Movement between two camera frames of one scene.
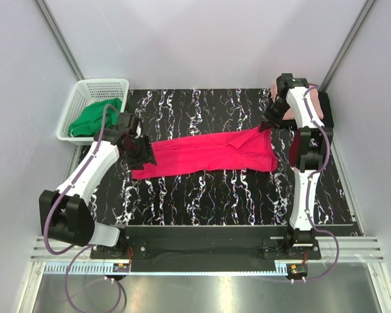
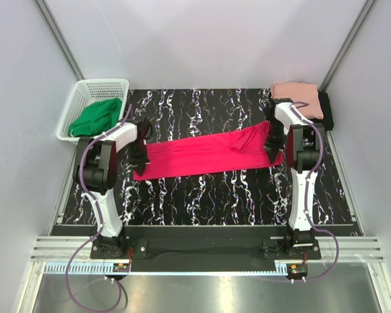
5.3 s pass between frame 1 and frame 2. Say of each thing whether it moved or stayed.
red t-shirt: stayed
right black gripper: moved
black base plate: stayed
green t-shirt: stayed
